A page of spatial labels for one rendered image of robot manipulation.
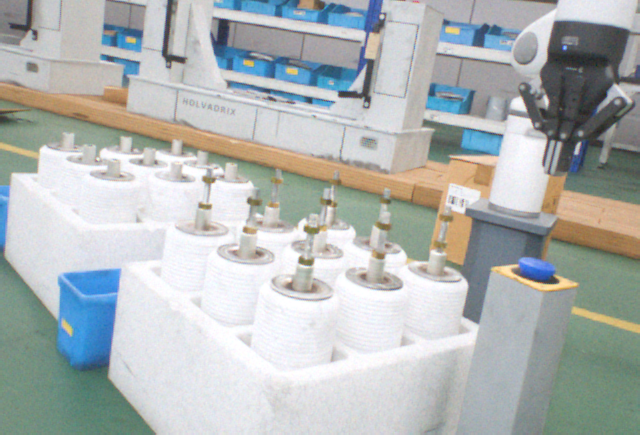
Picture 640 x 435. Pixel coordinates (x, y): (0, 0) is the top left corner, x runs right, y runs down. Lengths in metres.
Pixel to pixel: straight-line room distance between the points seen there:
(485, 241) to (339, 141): 1.78
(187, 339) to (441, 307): 0.33
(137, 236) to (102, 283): 0.10
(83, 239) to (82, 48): 2.96
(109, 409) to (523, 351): 0.56
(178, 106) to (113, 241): 2.23
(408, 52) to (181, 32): 1.21
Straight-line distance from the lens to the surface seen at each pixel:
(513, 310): 0.78
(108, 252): 1.19
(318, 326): 0.75
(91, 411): 1.01
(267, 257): 0.87
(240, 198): 1.31
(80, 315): 1.07
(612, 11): 0.75
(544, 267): 0.79
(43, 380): 1.08
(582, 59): 0.76
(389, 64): 2.92
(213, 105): 3.25
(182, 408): 0.89
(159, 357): 0.93
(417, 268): 0.94
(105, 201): 1.20
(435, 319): 0.92
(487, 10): 9.32
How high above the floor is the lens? 0.51
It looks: 11 degrees down
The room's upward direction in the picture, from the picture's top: 10 degrees clockwise
